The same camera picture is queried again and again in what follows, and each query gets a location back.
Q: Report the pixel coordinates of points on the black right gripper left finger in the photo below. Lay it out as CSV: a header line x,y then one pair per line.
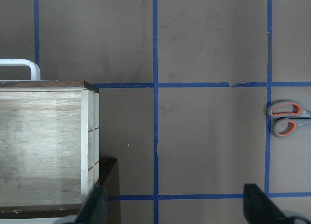
x,y
94,210

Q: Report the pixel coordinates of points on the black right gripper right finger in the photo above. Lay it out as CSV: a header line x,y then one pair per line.
x,y
259,209

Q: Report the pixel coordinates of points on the wooden drawer with white handle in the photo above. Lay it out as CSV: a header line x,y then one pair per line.
x,y
49,145

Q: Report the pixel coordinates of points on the grey orange handled scissors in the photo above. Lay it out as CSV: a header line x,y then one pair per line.
x,y
299,117

